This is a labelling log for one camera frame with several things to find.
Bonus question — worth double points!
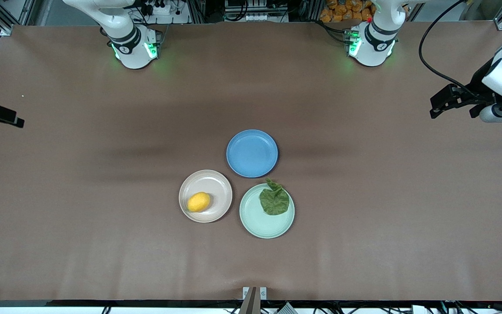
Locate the green lettuce leaf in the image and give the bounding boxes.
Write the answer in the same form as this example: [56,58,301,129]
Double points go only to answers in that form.
[259,177,290,216]

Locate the yellow lemon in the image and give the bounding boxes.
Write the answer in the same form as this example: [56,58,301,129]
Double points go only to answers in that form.
[187,192,211,213]

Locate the pile of orange fruits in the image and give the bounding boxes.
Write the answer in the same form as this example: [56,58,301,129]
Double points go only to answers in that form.
[319,0,376,23]

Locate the brown table cover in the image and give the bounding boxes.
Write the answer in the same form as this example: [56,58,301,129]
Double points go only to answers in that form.
[0,20,502,302]

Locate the white power strip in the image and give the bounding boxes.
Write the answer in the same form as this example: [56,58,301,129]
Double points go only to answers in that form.
[146,0,172,16]

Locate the blue plate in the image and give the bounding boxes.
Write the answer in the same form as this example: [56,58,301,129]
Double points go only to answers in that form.
[226,129,278,178]

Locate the white electronics box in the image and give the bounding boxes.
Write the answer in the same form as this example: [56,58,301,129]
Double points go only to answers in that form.
[224,0,288,22]

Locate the beige pink plate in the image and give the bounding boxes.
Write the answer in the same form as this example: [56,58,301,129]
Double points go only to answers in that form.
[179,170,233,223]

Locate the pale green plate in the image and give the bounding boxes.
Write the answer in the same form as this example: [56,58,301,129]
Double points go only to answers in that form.
[239,183,295,239]

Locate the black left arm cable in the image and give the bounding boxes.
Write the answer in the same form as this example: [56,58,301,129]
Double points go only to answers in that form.
[418,0,478,96]

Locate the black base cable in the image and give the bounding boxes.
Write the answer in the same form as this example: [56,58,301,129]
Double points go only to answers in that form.
[318,20,349,44]

